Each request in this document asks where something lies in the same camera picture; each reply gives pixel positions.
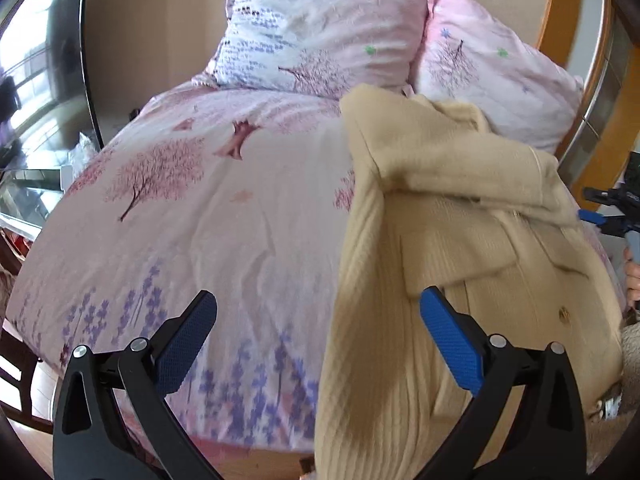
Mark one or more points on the cream knit coat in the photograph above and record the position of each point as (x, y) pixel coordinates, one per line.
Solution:
(500, 260)

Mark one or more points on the wooden glass door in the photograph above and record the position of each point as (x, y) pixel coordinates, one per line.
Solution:
(575, 25)

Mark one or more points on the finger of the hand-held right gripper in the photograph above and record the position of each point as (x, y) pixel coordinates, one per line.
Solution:
(591, 217)
(600, 194)

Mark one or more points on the black framed window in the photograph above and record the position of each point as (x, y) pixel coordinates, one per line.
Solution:
(45, 60)

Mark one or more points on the pink floral pillow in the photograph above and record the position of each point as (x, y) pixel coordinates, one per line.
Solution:
(325, 25)
(490, 75)

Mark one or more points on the pink floral duvet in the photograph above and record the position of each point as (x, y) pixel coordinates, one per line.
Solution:
(225, 240)

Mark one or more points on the person's right hand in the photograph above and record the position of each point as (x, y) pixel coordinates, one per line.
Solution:
(633, 280)

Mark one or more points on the dark wooden chair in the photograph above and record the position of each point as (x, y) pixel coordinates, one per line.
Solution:
(15, 365)

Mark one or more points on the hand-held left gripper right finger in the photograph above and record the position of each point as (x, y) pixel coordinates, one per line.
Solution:
(450, 340)

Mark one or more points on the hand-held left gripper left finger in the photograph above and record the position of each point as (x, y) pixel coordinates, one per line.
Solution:
(186, 342)

